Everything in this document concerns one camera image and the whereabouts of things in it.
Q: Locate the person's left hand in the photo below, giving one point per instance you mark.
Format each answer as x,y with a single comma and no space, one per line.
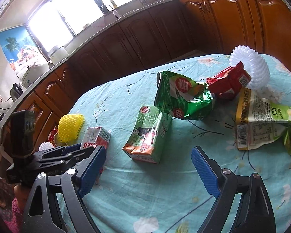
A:
21,195

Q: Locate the beach poster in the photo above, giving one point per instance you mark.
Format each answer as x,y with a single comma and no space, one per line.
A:
17,45

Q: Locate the sink faucet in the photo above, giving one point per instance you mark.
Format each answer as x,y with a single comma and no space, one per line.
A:
106,8

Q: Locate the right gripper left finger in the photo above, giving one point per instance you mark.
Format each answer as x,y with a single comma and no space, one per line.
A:
42,212

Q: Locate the white foam fruit net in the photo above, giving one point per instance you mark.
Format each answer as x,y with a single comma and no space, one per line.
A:
254,64

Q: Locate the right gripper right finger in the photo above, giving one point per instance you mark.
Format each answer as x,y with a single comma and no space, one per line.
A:
254,214

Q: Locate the small white foam net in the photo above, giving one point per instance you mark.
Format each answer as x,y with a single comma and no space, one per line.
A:
45,146

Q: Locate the red white small carton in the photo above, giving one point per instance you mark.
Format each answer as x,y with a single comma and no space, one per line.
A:
95,136

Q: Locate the red snack wrapper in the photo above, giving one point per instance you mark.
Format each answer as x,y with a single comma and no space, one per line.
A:
228,83

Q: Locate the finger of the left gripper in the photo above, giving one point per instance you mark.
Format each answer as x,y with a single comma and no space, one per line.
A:
61,158

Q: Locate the wooden kitchen cabinets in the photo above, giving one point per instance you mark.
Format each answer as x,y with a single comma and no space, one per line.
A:
152,36

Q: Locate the green chip bag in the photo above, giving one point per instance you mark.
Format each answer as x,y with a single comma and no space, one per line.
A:
182,97

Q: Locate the black electric kettle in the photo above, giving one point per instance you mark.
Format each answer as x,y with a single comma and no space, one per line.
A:
15,92

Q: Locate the yellow foam fruit net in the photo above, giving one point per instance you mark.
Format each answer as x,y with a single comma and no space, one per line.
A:
69,127

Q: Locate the white rice cooker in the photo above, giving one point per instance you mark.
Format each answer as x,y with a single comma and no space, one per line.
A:
57,54

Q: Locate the teal floral tablecloth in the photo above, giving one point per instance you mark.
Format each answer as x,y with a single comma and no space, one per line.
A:
133,196

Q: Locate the green milk carton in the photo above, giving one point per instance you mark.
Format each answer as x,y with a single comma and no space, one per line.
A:
147,139

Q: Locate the green juice pouch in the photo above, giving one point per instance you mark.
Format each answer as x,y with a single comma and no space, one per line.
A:
260,121

